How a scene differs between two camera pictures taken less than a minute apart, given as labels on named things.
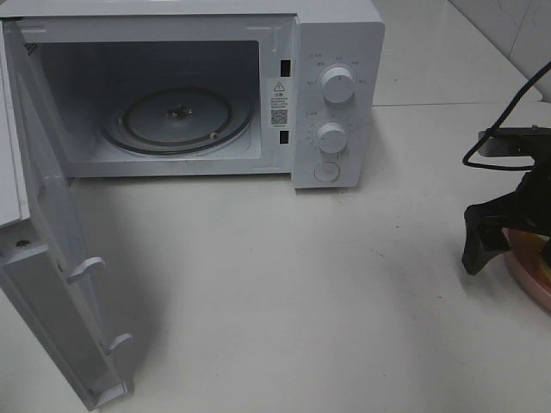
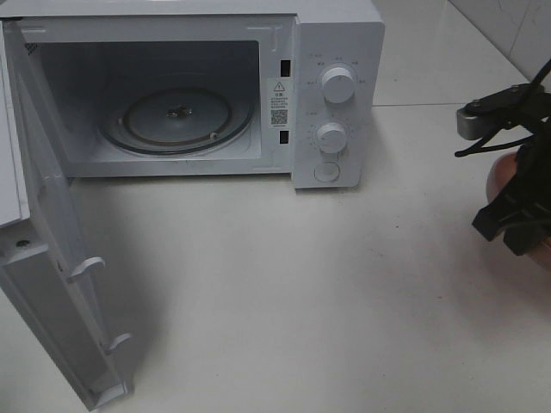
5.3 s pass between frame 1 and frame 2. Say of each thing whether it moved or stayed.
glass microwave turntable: stayed
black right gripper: moved
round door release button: stayed
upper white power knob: stayed
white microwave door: stayed
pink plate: moved
